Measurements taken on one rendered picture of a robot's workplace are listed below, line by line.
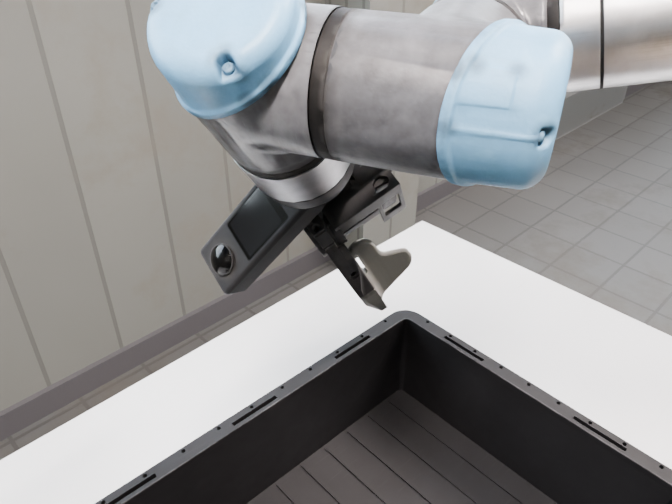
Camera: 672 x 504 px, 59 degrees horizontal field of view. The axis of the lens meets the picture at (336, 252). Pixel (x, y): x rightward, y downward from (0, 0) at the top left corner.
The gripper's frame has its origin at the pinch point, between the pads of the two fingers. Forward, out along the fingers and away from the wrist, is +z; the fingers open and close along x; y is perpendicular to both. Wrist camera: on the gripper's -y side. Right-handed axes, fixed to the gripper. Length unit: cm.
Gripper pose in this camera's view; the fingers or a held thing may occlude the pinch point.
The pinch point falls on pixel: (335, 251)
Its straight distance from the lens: 59.6
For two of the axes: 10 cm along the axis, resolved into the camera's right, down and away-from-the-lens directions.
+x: -5.3, -7.7, 3.5
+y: 8.2, -5.7, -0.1
